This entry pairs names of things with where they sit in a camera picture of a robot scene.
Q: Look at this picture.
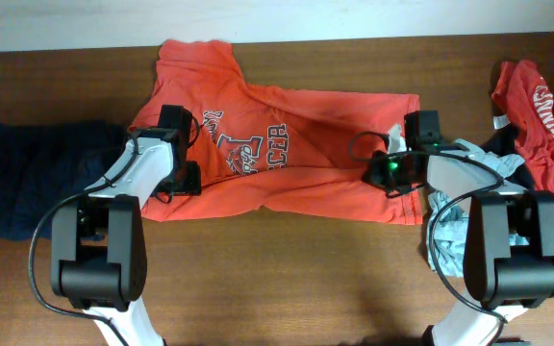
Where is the orange McKinney Boyd soccer shirt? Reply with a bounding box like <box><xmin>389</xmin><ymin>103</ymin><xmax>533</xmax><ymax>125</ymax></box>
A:
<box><xmin>133</xmin><ymin>40</ymin><xmax>422</xmax><ymax>225</ymax></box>

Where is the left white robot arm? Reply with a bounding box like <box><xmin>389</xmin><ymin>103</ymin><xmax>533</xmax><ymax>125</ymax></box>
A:
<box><xmin>50</xmin><ymin>105</ymin><xmax>202</xmax><ymax>345</ymax></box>

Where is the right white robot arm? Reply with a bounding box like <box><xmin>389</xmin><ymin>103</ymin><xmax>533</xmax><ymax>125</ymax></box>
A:
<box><xmin>363</xmin><ymin>111</ymin><xmax>554</xmax><ymax>346</ymax></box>

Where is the light grey-blue shirt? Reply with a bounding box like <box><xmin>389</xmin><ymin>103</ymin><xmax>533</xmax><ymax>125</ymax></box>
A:
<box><xmin>426</xmin><ymin>138</ymin><xmax>529</xmax><ymax>277</ymax></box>

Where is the black garment in pile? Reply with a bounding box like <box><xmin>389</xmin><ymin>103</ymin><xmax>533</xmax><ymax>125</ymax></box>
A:
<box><xmin>481</xmin><ymin>106</ymin><xmax>554</xmax><ymax>193</ymax></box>

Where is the folded navy blue garment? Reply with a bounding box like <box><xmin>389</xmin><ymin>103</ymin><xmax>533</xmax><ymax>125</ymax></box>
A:
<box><xmin>0</xmin><ymin>121</ymin><xmax>127</xmax><ymax>240</ymax></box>

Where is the red McKinney shirt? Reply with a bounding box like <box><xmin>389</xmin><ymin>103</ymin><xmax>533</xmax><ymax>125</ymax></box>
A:
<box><xmin>491</xmin><ymin>60</ymin><xmax>554</xmax><ymax>193</ymax></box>

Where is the left black cable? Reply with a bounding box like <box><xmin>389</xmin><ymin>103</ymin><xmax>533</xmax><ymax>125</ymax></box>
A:
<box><xmin>27</xmin><ymin>114</ymin><xmax>204</xmax><ymax>346</ymax></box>

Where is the black cable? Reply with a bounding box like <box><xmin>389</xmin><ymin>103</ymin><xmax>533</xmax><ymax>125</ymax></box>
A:
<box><xmin>27</xmin><ymin>114</ymin><xmax>204</xmax><ymax>346</ymax></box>
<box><xmin>348</xmin><ymin>131</ymin><xmax>509</xmax><ymax>346</ymax></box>

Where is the right black cable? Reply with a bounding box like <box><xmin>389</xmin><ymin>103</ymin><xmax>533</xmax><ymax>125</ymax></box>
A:
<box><xmin>348</xmin><ymin>131</ymin><xmax>509</xmax><ymax>346</ymax></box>

